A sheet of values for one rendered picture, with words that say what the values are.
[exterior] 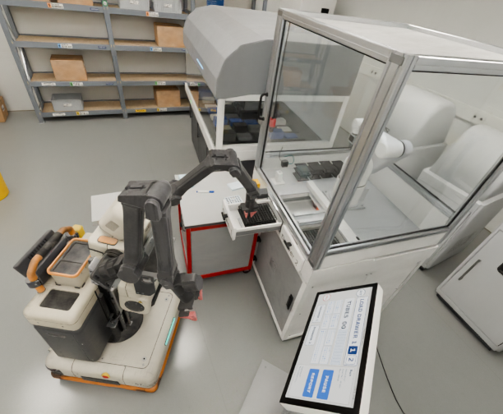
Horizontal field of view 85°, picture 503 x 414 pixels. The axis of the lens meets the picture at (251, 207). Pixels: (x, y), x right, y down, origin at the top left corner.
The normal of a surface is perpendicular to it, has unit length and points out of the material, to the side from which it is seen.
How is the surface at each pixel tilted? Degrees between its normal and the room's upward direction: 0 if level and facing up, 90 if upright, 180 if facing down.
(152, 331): 0
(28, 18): 90
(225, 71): 90
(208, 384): 0
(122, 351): 0
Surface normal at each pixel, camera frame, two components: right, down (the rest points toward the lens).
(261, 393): 0.08, -0.77
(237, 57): 0.31, 0.65
